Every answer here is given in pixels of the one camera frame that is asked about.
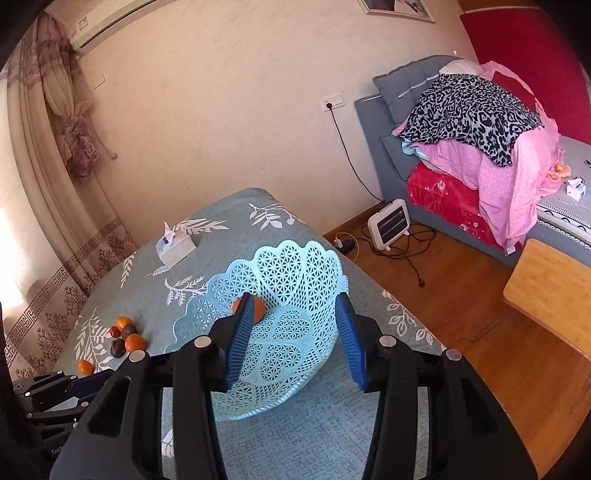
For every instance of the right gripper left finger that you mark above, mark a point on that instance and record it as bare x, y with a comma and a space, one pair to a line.
118, 435

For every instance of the small red tomato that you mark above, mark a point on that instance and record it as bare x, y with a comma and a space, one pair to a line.
115, 332

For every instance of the large orange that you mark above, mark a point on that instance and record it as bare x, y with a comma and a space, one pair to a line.
259, 308

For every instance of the beige patterned curtain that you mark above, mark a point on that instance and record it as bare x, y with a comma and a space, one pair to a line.
59, 233

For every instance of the white electric heater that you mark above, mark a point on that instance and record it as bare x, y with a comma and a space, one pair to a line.
389, 224

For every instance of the dark brown fruit lower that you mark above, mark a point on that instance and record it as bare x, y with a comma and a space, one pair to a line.
117, 348

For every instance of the grey upholstered bed headboard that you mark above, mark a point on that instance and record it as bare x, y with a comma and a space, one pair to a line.
376, 122

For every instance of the dark brown fruit upper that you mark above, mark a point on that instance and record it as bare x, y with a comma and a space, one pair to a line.
129, 329

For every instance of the round orange tangerine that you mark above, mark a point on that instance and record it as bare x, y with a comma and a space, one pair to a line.
134, 342

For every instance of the dark brown fruit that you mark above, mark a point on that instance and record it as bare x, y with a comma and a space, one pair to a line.
129, 329
117, 348

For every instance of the small orange fruit left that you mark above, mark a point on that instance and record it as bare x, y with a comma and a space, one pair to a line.
85, 368

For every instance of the white wall socket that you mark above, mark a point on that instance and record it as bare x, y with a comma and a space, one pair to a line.
333, 102

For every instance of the pink blanket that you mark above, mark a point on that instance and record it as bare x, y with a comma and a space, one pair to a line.
508, 196

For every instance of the grey cushion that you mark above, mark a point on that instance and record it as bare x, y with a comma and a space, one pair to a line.
402, 87

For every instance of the wooden stool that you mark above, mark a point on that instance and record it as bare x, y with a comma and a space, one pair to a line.
553, 289

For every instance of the light blue plastic basket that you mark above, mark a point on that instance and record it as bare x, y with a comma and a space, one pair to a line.
298, 285

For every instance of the framed wall picture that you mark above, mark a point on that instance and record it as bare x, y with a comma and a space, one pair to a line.
409, 9

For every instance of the tissue pack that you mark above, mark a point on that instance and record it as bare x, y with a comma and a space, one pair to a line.
173, 246

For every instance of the white air conditioner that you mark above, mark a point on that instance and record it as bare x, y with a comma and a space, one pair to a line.
105, 19

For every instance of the oval orange kumquat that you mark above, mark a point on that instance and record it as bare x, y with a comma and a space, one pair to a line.
122, 322

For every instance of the red wall panel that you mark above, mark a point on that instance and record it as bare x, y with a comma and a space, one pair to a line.
525, 40

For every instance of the red blanket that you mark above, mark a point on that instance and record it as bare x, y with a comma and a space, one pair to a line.
450, 199

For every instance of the leopard print cloth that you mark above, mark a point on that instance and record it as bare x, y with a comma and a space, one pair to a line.
473, 111

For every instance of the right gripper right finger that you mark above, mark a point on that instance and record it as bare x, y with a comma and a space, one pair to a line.
470, 434

